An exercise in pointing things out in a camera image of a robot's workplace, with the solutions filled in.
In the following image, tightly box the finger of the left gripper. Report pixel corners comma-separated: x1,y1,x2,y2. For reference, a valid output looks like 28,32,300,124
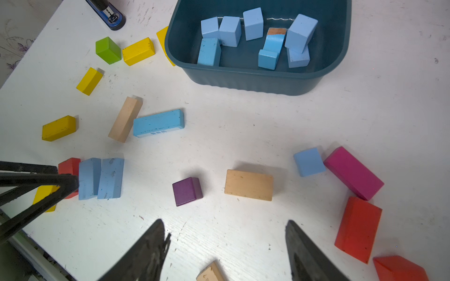
0,160,80,243

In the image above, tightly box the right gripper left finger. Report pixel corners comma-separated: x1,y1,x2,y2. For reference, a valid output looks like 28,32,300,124
100,219,171,281

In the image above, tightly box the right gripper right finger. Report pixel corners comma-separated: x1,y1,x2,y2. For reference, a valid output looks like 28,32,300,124
285,220,349,281

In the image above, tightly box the small blue cube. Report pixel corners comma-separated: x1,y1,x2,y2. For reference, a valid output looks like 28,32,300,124
294,148,326,177

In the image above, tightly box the long light blue block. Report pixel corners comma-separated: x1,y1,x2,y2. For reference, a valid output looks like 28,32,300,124
133,109,185,138

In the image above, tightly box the yellow block front left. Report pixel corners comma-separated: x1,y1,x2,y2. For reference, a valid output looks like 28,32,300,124
32,185,60,213

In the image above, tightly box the red block front left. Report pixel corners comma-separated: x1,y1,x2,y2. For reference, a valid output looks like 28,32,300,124
58,158,81,177

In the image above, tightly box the red upright block right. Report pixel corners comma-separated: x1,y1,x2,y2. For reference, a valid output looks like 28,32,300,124
335,197,382,264

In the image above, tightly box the tan wooden block front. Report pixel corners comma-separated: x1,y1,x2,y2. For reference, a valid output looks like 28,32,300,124
196,261,225,281

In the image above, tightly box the small red cube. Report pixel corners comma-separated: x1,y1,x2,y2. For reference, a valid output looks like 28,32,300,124
373,255,429,281

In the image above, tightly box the purple cube block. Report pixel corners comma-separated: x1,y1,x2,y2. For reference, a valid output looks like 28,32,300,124
172,177,203,207

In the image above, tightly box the light blue block beside R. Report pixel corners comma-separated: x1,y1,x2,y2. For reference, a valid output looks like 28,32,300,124
97,158,124,199

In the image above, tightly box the magenta block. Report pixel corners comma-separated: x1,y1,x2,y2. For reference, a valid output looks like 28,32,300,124
324,146,384,201

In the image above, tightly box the tan wooden block centre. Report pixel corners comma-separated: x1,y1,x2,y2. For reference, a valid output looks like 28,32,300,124
225,170,274,201

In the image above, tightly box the tan upright wooden block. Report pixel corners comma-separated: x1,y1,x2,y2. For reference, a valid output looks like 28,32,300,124
108,97,143,143

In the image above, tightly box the yellow block lower left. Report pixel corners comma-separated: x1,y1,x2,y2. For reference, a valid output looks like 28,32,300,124
76,67,104,96

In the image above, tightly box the green cube block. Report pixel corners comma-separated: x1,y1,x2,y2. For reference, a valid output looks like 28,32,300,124
96,37,121,64

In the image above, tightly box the yellow long block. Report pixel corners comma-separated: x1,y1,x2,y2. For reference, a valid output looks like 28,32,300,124
123,37,155,66

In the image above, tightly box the blue black stapler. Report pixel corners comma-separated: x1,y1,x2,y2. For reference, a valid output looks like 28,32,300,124
86,0,126,30

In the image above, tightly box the yellow block near bin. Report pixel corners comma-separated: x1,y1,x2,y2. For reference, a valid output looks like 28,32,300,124
157,26,175,66

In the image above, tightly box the dark teal plastic bin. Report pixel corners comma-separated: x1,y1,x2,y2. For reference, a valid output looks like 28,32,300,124
165,0,352,96

